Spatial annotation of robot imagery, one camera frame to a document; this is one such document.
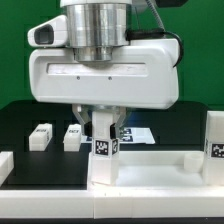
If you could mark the white desk top tray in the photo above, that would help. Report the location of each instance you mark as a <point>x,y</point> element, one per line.
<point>158,169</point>

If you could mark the fiducial marker sheet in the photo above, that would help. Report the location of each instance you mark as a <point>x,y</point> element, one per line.
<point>136,135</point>

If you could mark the white front barrier wall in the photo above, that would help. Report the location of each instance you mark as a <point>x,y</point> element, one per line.
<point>133,203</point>

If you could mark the white left barrier block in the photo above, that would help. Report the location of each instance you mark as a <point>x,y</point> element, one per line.
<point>6,165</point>

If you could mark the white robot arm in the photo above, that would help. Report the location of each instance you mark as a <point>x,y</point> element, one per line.
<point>91,58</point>

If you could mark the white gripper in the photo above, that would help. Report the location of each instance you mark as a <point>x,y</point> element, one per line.
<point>142,74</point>

